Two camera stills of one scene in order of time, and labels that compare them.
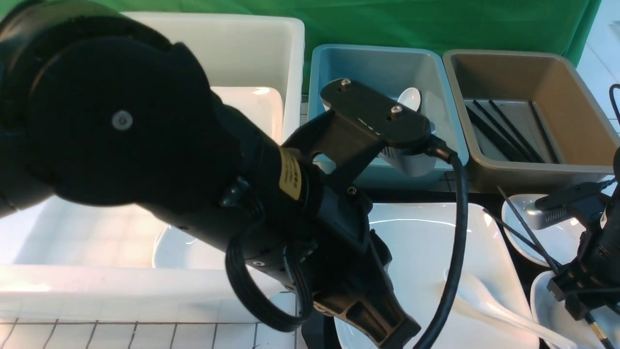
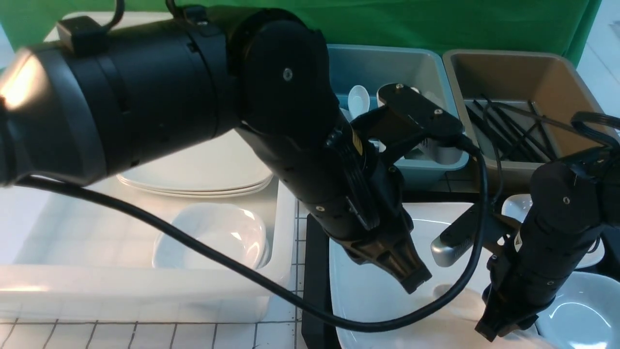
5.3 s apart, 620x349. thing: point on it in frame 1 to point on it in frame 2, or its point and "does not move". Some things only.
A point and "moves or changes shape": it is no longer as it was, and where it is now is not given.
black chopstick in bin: (491, 102) does not move
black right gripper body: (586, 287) to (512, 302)
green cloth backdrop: (443, 25) does not move
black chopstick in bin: (553, 155) does not move
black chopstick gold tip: (589, 317) to (523, 140)
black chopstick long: (519, 238) moves or changes shape
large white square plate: (421, 240) does not move
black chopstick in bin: (503, 131) does not move
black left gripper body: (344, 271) to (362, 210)
